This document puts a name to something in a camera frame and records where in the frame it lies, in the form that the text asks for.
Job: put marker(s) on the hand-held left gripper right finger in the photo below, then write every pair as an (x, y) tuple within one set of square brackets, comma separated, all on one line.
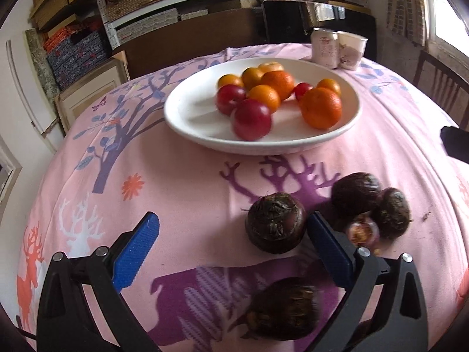
[(329, 253)]

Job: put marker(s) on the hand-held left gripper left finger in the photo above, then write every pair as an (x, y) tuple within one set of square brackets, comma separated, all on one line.
[(135, 249)]

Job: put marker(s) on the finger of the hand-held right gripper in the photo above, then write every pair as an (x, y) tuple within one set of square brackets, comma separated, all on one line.
[(456, 143)]

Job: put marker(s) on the dark beetroot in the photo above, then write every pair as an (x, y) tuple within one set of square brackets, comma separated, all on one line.
[(275, 223), (357, 190), (394, 212)]

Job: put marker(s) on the small orange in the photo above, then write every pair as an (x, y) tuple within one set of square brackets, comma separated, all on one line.
[(252, 77), (230, 80), (329, 86), (264, 97)]

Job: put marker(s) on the large orange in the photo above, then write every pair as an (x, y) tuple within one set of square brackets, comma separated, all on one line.
[(278, 84), (320, 108)]

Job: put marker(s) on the white ceramic bowl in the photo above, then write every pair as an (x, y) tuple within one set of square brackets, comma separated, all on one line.
[(198, 113)]

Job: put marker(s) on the dark red plum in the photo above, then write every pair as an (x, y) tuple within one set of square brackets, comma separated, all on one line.
[(252, 120), (230, 99)]

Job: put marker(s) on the pale yellow round fruit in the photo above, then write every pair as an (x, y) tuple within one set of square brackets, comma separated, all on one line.
[(270, 66)]

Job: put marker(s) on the pink deer print tablecloth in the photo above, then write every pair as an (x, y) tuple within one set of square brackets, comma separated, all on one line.
[(183, 190)]

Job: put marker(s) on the dark wooden chair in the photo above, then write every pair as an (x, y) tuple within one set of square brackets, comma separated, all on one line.
[(419, 66)]

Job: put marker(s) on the printed paper cup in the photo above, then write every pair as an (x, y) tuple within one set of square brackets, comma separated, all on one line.
[(351, 51)]

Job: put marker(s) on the pale drink can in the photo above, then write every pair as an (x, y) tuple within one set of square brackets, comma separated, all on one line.
[(324, 47)]

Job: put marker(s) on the white board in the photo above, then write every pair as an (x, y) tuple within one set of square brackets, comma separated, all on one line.
[(22, 91)]

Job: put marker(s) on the stack of blue patterned boxes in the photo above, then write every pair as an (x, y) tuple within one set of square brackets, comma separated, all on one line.
[(77, 58)]

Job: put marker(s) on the black glossy cabinet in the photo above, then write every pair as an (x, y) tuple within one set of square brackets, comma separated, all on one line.
[(285, 22)]

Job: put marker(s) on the green marbled board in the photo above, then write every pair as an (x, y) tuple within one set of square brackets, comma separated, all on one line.
[(38, 62)]

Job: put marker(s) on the dark wooden cabinet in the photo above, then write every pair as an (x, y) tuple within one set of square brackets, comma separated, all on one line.
[(183, 44)]

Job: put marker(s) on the white metal shelf rack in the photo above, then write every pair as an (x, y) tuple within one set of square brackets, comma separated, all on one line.
[(97, 7)]

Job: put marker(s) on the stack of yellow wooden boxes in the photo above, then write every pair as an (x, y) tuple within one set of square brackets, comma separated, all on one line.
[(51, 3)]

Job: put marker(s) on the wooden picture frame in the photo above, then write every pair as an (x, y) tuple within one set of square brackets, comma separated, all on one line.
[(91, 88)]

